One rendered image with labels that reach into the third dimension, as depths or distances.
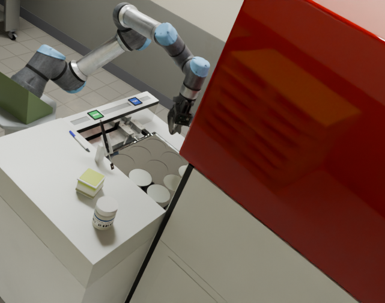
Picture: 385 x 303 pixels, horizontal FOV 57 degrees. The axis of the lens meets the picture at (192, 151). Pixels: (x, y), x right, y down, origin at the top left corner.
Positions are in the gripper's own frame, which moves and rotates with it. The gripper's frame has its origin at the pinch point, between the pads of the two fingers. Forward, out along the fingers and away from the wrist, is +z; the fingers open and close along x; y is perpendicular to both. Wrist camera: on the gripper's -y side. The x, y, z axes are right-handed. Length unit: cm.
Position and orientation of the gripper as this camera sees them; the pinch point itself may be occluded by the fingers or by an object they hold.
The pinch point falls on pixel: (172, 131)
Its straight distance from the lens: 156.1
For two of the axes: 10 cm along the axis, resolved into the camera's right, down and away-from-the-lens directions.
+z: -3.4, 7.5, 5.6
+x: 9.3, 1.7, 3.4
